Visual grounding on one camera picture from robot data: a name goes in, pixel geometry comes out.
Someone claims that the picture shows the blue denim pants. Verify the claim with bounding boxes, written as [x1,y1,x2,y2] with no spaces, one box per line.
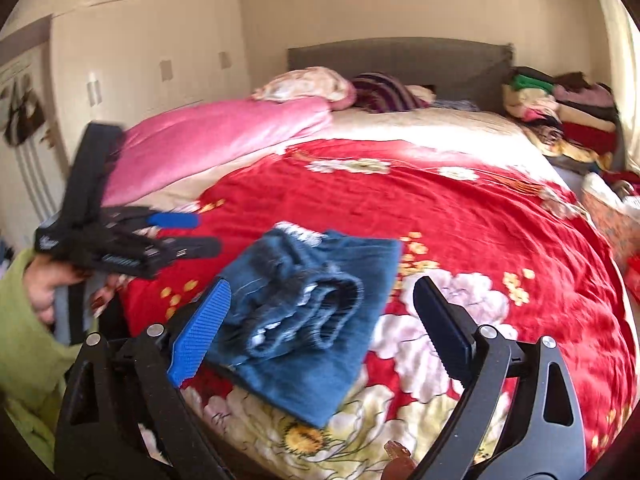
[205,222,404,430]

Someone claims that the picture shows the light curtain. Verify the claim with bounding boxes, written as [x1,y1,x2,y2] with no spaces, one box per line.
[589,0,640,173]

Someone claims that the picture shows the person's left forearm green sleeve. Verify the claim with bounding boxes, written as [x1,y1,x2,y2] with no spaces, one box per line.
[0,247,98,472]

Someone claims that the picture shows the person's right hand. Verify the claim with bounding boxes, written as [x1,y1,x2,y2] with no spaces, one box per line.
[383,440,417,480]

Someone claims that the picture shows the purple striped cloth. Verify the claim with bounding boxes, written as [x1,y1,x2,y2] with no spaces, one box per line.
[350,72,432,114]

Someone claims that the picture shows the pile of folded clothes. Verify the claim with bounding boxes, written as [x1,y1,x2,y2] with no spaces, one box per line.
[502,66,622,171]

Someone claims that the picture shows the white wardrobe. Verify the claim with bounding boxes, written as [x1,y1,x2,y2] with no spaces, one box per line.
[0,0,252,241]

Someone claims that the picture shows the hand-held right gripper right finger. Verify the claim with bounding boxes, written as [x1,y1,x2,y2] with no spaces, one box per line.
[412,275,587,480]

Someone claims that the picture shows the red floral blanket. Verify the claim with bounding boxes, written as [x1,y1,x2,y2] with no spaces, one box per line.
[120,137,639,480]

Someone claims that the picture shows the blue patterned cloth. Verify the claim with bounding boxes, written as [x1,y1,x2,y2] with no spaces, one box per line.
[431,98,482,113]

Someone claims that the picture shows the cream bedsheet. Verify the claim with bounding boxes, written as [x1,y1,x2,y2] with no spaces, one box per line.
[160,109,573,211]

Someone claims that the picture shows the person's left hand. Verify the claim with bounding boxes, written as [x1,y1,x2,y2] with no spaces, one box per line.
[22,254,122,332]

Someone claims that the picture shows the dark hanging bag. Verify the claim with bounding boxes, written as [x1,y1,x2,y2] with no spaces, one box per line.
[1,79,47,149]

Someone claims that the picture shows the pink floral pillow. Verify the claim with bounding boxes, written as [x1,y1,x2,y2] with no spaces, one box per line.
[251,66,357,111]

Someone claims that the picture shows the grey bed headboard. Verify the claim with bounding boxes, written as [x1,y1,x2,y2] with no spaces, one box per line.
[287,37,516,107]

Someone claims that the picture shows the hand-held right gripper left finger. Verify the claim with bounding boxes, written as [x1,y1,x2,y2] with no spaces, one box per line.
[54,277,233,480]

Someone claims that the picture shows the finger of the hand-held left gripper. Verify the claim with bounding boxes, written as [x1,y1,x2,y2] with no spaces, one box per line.
[142,236,223,267]
[100,205,202,232]

